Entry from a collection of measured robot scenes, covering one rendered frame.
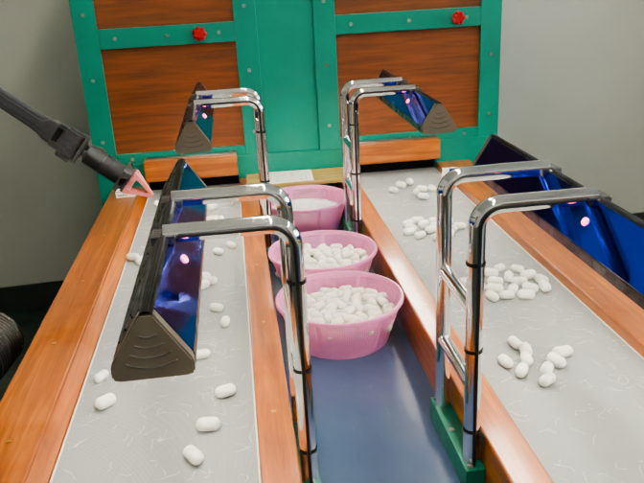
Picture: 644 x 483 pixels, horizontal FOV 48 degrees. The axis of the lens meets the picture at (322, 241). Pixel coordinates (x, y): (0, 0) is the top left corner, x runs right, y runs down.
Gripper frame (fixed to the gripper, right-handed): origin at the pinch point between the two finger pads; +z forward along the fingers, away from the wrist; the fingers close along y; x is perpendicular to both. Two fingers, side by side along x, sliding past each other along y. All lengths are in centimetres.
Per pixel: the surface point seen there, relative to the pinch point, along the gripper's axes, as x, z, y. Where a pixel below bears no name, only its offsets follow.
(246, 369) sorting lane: -6, 27, -80
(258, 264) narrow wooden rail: -10.7, 27.8, -35.9
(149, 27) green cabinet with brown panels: -33, -27, 42
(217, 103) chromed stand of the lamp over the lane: -33.2, -0.1, -14.2
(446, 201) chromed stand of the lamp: -52, 31, -95
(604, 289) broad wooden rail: -55, 82, -67
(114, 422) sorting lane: 8, 11, -92
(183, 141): -24.8, -2.5, -35.8
